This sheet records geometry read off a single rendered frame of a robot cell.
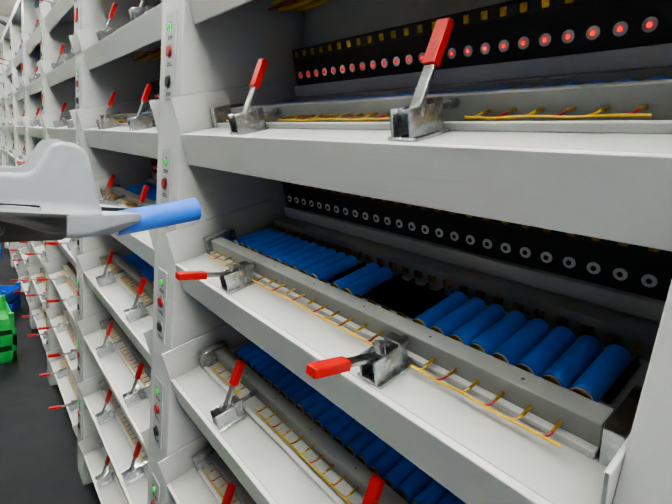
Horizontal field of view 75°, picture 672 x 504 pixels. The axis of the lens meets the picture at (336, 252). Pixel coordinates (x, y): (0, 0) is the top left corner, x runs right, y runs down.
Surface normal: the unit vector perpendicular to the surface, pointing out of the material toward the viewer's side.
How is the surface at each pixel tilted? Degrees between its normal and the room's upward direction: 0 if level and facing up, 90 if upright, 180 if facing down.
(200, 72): 90
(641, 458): 90
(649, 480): 90
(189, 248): 90
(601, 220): 108
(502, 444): 18
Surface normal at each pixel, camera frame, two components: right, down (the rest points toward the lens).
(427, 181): -0.76, 0.34
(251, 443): -0.13, -0.92
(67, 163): 0.62, 0.23
